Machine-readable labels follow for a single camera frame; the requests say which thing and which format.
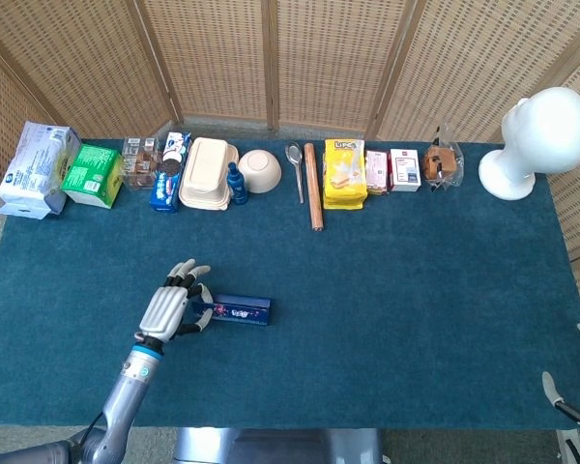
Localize blue carpet table cover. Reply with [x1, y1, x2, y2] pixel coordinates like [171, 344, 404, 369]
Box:
[0, 138, 580, 431]

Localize white blue paper pack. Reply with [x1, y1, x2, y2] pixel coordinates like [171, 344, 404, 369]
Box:
[0, 120, 82, 221]

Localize white red box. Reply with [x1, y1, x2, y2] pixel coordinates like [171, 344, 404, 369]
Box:
[389, 147, 422, 193]

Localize wooden rolling pin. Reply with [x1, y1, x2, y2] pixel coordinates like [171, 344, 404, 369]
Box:
[303, 142, 326, 232]

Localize blue grey glasses case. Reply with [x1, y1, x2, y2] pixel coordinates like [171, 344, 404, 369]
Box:
[190, 293, 273, 327]

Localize beige upturned bowl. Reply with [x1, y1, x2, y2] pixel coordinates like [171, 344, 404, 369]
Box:
[237, 148, 283, 195]

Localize beige lidded lunch box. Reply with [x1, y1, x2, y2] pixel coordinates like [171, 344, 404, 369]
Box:
[177, 136, 241, 213]

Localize clear plastic cookie box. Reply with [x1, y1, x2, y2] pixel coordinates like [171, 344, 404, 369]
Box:
[120, 136, 161, 191]

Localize metal spoon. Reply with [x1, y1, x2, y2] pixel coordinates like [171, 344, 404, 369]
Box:
[284, 141, 305, 205]

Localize blue Oreo cookie box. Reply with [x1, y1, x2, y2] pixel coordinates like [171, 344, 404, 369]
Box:
[148, 130, 193, 215]

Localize wicker folding screen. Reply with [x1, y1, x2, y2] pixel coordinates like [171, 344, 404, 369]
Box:
[0, 0, 580, 310]

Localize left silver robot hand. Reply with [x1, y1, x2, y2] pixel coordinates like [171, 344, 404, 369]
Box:
[133, 258, 215, 350]

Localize clear bag of pastries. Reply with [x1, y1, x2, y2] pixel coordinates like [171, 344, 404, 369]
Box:
[422, 120, 466, 192]

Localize blue spray bottle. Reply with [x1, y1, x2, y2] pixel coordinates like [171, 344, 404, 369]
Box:
[225, 161, 249, 206]

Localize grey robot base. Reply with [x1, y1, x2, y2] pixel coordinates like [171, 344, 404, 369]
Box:
[172, 427, 386, 464]

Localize yellow biscuit pack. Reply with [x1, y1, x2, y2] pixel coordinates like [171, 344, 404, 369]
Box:
[322, 138, 369, 211]

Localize green tissue pack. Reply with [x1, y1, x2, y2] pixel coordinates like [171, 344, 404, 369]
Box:
[60, 143, 126, 211]

